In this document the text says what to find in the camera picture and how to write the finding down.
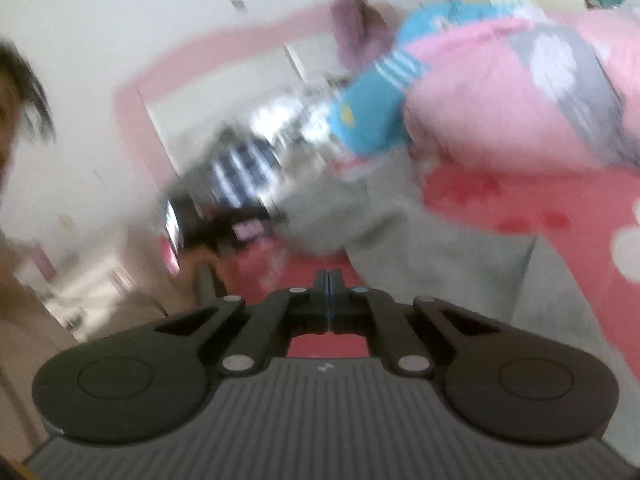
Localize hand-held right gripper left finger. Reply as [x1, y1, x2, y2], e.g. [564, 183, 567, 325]
[152, 269, 331, 377]

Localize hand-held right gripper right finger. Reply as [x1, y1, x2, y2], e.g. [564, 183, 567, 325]
[330, 269, 501, 377]

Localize grey sweatpants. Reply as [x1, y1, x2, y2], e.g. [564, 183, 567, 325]
[277, 152, 640, 401]

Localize person's left hand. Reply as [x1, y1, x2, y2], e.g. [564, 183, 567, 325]
[181, 246, 227, 306]

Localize dark plaid cloth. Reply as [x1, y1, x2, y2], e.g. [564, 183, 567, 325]
[207, 142, 273, 206]

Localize pink cream headboard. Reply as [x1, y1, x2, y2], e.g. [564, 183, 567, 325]
[114, 0, 351, 181]

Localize white patterned blanket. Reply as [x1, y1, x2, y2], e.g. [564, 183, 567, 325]
[250, 95, 346, 156]

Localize blue striped blanket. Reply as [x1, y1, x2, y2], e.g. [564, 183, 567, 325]
[327, 0, 521, 158]

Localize person's head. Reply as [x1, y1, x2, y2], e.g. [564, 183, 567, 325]
[0, 37, 56, 186]

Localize pink grey floral quilt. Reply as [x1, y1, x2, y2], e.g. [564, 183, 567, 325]
[400, 10, 640, 176]

